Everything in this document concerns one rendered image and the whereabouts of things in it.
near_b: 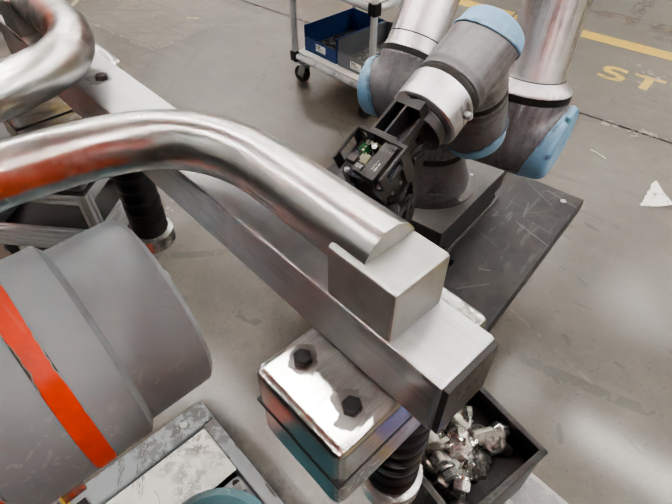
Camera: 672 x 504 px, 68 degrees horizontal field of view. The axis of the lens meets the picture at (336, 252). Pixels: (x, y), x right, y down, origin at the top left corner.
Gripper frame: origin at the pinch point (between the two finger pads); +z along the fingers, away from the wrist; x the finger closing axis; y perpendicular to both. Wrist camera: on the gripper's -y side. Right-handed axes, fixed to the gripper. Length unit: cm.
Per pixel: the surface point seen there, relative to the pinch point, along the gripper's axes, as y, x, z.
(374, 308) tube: 36.8, 23.1, 7.1
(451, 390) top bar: 35.7, 26.4, 7.7
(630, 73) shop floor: -164, -21, -185
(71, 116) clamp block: 28.9, -9.1, 6.9
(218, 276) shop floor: -71, -65, 11
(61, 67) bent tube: 37.6, 1.6, 6.0
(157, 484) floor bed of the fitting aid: -44, -23, 50
